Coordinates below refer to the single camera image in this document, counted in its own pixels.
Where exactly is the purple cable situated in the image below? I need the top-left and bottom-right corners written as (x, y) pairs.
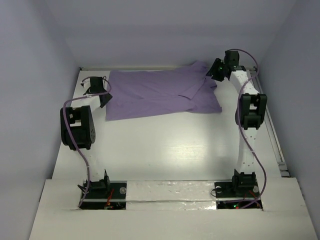
top-left (62, 77), bottom-right (112, 208)
top-left (224, 48), bottom-right (267, 210)

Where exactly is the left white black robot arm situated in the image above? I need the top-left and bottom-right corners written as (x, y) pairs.
top-left (60, 76), bottom-right (113, 201)

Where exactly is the purple t shirt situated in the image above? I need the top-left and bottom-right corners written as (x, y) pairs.
top-left (106, 61), bottom-right (222, 121)

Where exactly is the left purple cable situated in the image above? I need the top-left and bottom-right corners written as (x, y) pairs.
top-left (62, 77), bottom-right (112, 208)

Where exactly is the silver foil strip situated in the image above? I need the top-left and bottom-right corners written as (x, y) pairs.
top-left (125, 180), bottom-right (217, 211)

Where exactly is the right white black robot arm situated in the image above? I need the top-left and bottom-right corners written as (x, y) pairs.
top-left (206, 49), bottom-right (268, 199)

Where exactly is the aluminium rail on right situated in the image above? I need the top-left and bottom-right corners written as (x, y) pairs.
top-left (249, 67), bottom-right (291, 178)

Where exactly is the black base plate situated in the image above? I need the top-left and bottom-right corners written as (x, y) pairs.
top-left (79, 179), bottom-right (127, 210)
top-left (210, 181), bottom-right (263, 210)

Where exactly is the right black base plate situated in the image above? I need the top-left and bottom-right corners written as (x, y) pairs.
top-left (210, 181), bottom-right (263, 210)

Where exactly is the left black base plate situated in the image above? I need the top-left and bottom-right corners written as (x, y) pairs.
top-left (79, 179), bottom-right (127, 210)

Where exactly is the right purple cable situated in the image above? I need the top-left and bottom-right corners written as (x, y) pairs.
top-left (224, 48), bottom-right (267, 210)

